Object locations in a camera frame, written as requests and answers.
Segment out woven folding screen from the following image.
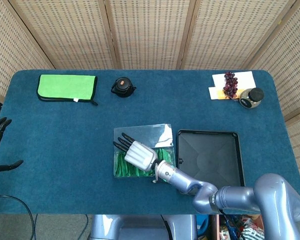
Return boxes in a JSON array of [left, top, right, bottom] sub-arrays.
[[0, 0, 300, 195]]

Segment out blue-grey robot torso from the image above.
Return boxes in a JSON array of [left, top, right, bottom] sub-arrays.
[[89, 214, 198, 240]]

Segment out bunch of dark red grapes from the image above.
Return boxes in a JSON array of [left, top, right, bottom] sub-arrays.
[[223, 71, 239, 99]]

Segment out red storage crate with clutter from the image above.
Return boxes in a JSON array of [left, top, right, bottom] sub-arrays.
[[209, 214, 265, 240]]

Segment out black teapot with orange knob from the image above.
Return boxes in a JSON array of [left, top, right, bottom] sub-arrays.
[[110, 76, 137, 98]]

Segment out black plastic tray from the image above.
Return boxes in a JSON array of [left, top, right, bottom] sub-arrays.
[[176, 129, 246, 195]]

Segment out blue table cloth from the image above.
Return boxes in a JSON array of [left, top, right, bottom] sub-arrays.
[[0, 69, 300, 216]]

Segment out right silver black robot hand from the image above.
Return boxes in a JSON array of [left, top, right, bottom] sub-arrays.
[[112, 132, 159, 173]]

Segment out black floor cable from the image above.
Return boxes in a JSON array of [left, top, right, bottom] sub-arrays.
[[0, 194, 36, 240]]

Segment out large white paper napkin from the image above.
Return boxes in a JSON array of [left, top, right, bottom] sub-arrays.
[[212, 71, 256, 90]]

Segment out green cloth with black trim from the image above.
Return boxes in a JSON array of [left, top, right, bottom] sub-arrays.
[[36, 74, 99, 106]]

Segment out glass jar with black lid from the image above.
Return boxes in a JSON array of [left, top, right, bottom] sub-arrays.
[[239, 87, 265, 110]]

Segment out small white paper napkin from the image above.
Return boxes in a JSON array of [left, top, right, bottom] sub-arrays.
[[208, 86, 227, 101]]

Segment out clear plastic box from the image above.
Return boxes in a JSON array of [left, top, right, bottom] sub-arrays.
[[112, 123, 176, 179]]

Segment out green tea packets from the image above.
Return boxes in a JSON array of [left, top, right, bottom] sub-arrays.
[[167, 148, 175, 168]]

